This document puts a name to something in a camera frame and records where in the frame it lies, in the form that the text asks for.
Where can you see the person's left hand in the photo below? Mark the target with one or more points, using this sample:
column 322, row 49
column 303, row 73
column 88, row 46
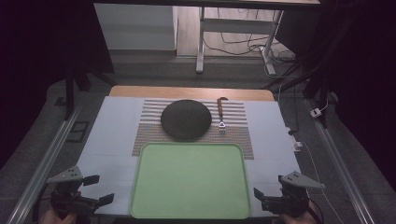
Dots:
column 56, row 217

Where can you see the green rectangular tray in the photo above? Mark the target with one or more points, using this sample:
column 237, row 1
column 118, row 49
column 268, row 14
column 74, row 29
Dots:
column 190, row 180

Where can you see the black metal stand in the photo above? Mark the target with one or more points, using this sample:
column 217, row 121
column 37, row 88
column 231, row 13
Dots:
column 69, row 93

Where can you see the person's right hand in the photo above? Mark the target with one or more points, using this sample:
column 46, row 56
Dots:
column 299, row 218

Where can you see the white power adapter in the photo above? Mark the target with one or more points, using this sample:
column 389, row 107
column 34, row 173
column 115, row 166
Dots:
column 297, row 145

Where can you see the white table cover sheet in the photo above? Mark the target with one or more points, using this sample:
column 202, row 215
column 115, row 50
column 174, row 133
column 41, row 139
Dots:
column 109, row 140

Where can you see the white desk frame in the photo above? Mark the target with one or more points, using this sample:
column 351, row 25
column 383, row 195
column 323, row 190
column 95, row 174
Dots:
column 236, row 26

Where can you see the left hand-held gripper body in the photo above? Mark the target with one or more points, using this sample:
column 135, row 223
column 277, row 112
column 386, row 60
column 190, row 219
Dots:
column 67, row 193

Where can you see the metal floor rail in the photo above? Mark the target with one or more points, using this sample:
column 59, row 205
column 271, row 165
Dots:
column 40, row 168
column 339, row 161

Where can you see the white cabinet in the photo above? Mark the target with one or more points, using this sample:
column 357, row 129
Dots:
column 137, row 28

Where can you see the black round plate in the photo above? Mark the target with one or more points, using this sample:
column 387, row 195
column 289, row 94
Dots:
column 186, row 119

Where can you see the striped woven placemat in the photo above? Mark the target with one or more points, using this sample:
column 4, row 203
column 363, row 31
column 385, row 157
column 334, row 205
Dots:
column 236, row 140

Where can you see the white plug box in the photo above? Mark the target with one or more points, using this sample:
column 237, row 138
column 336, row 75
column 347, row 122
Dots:
column 316, row 112

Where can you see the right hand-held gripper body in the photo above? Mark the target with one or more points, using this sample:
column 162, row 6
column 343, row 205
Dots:
column 291, row 199

